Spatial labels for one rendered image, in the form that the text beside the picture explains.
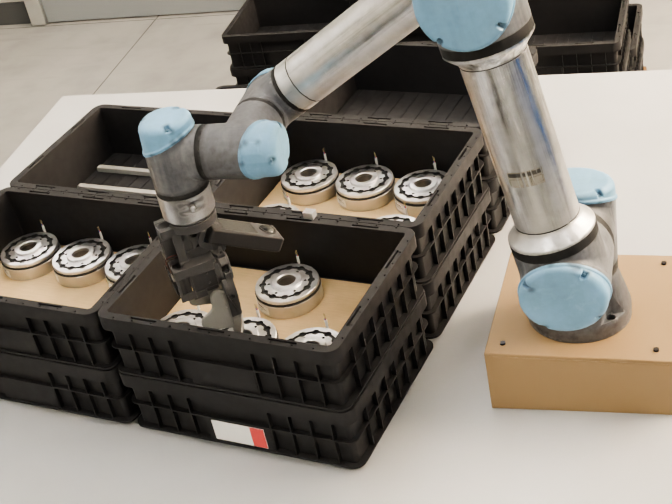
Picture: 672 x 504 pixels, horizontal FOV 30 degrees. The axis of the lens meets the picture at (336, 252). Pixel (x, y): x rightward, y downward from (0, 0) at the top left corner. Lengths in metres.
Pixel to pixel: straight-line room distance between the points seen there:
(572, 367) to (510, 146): 0.41
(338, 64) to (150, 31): 3.61
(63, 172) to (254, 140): 0.83
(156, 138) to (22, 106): 3.28
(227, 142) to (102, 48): 3.60
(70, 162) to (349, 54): 0.88
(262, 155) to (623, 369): 0.59
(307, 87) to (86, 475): 0.69
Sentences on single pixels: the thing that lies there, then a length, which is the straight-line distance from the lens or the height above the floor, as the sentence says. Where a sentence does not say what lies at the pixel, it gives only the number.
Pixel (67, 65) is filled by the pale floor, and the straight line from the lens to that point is 5.16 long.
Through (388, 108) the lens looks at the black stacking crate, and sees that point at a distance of 2.44.
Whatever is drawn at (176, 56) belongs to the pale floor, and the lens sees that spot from 4.97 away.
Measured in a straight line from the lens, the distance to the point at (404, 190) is 2.11.
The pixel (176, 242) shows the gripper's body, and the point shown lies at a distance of 1.76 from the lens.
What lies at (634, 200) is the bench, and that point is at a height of 0.70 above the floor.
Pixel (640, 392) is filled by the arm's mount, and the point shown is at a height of 0.74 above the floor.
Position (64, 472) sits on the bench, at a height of 0.70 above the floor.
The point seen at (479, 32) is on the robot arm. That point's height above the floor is 1.35.
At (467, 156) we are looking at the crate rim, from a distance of 2.04.
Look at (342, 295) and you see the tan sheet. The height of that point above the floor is 0.83.
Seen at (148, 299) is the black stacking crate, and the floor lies 0.88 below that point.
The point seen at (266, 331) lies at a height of 0.86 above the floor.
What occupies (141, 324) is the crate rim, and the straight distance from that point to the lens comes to 1.83.
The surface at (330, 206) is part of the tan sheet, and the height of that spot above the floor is 0.83.
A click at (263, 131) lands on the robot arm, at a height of 1.20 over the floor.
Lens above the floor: 1.96
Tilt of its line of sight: 33 degrees down
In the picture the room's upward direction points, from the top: 12 degrees counter-clockwise
